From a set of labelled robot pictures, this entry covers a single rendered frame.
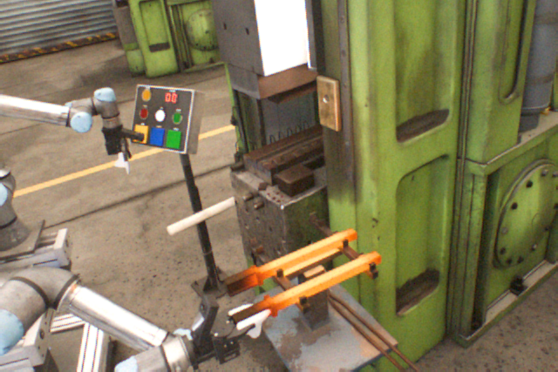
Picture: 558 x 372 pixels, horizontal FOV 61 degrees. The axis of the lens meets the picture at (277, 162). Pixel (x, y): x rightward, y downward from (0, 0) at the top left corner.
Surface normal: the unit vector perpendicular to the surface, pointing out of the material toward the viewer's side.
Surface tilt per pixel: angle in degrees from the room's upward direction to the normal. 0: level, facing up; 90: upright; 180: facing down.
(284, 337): 0
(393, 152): 89
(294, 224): 90
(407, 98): 89
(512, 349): 0
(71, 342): 0
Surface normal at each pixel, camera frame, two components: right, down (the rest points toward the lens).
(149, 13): 0.36, 0.40
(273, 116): 0.58, 0.33
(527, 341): -0.11, -0.88
